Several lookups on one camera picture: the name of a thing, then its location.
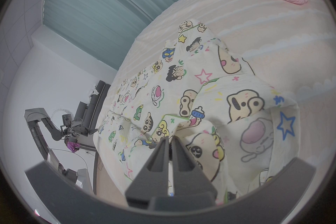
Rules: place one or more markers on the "bed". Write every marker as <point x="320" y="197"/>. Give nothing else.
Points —
<point x="262" y="34"/>

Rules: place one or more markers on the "white printed pyjama top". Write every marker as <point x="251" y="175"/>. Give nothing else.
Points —
<point x="210" y="102"/>

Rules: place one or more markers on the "blue-green curtain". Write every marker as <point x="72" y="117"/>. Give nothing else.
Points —
<point x="105" y="7"/>

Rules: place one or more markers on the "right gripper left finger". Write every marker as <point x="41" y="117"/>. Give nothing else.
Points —
<point x="152" y="178"/>

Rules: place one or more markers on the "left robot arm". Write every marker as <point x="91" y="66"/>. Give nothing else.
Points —
<point x="36" y="115"/>

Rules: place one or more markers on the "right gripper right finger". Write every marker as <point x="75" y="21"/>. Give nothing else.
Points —
<point x="189" y="181"/>

